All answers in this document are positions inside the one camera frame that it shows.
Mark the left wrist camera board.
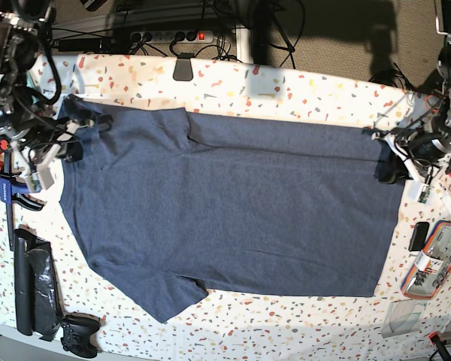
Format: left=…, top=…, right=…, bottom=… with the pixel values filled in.
left=407, top=181, right=433, bottom=205

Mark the white power strip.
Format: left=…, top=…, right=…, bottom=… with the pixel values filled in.
left=130, top=30, right=215, bottom=44

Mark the black game controller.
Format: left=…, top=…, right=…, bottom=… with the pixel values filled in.
left=60, top=315, right=101, bottom=359

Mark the black power adapter brick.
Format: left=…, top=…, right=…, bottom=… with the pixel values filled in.
left=58, top=37, right=112, bottom=53

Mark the red black clamp bottom right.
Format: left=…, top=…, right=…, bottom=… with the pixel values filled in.
left=428, top=332, right=451, bottom=361

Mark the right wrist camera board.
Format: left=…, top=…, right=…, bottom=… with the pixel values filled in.
left=22, top=162, right=55, bottom=193

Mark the blue black bar clamp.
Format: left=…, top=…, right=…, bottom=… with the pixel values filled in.
left=0, top=136, right=44, bottom=250

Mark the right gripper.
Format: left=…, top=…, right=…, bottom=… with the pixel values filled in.
left=7, top=114, right=114, bottom=177

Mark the black garbage bag roll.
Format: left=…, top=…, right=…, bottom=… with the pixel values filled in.
left=14, top=228, right=64, bottom=341

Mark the striped transparent pencil case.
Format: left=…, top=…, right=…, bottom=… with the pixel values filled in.
left=401, top=221, right=451, bottom=300

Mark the blue T-shirt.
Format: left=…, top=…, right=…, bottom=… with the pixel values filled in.
left=60, top=100, right=403, bottom=322

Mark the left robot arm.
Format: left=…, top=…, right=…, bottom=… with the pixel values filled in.
left=370, top=1, right=451, bottom=185

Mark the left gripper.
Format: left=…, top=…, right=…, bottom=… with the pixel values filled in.
left=362, top=128, right=451, bottom=184

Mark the small black box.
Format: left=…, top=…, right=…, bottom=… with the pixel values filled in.
left=408, top=222, right=429, bottom=252

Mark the clear plastic packaging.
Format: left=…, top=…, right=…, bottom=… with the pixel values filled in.
left=381, top=299, right=428, bottom=338

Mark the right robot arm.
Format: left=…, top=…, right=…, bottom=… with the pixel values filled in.
left=0, top=1, right=113, bottom=179

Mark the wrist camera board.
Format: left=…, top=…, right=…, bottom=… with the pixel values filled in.
left=407, top=181, right=433, bottom=205
left=22, top=162, right=55, bottom=193

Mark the black table clamp bracket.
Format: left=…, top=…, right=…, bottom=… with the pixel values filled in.
left=173, top=53, right=195, bottom=82

